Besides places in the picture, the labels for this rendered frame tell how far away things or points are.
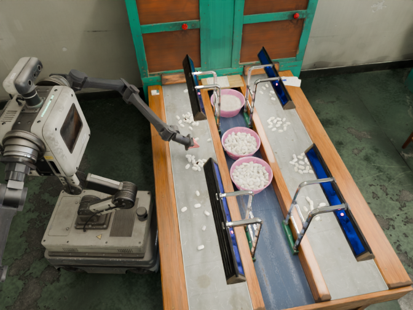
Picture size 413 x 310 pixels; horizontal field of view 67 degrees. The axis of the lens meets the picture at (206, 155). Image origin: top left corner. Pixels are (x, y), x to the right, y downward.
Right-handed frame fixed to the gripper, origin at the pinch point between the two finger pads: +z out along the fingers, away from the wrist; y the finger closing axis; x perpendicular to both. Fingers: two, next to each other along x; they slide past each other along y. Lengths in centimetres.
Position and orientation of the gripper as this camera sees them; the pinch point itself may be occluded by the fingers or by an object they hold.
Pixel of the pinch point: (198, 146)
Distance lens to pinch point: 208.9
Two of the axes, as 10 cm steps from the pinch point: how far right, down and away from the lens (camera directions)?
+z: 7.7, 3.1, 5.6
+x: -6.1, 5.9, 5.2
